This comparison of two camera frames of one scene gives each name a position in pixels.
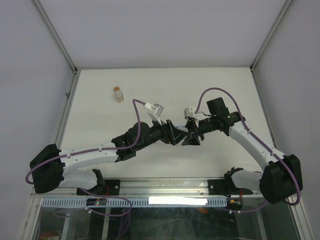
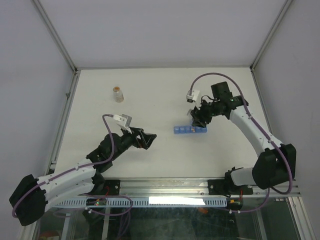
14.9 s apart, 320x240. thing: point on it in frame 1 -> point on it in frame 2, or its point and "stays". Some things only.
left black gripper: x=171 y=135 -> x=145 y=139
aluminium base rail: x=149 y=186 stays
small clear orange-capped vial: x=117 y=94 stays
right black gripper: x=192 y=128 -> x=197 y=114
